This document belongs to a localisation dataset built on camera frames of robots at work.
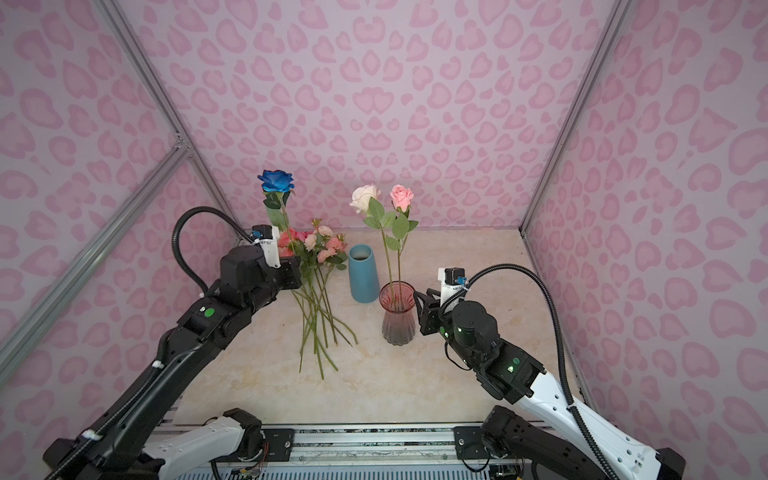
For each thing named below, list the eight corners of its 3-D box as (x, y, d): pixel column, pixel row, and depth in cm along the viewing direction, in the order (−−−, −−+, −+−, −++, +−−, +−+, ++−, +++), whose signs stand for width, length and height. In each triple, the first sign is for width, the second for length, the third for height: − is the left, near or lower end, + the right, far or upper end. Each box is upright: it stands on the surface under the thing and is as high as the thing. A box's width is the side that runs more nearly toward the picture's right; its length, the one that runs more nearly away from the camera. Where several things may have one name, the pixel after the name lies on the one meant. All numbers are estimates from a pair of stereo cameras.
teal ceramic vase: (355, 302, 101) (347, 264, 85) (356, 284, 106) (349, 244, 90) (378, 302, 101) (375, 264, 85) (379, 284, 106) (376, 244, 90)
